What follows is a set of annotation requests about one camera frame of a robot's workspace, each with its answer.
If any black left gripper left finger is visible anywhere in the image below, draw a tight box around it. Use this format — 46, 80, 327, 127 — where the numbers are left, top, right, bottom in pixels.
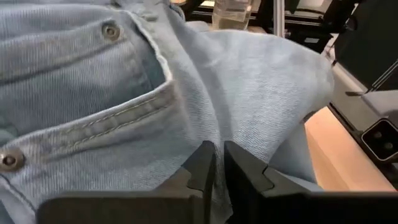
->
37, 140, 217, 224

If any large black panel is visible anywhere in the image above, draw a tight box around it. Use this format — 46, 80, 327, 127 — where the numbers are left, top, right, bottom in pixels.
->
333, 0, 398, 91

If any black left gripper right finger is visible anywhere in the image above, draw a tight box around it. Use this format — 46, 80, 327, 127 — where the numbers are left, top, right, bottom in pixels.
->
223, 140, 398, 224

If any clear plastic water bottle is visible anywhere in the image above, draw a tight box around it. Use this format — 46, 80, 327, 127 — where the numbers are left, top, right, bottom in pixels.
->
212, 0, 253, 31

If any light blue shirt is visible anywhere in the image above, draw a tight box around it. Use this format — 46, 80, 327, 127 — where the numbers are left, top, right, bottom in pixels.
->
0, 0, 335, 224

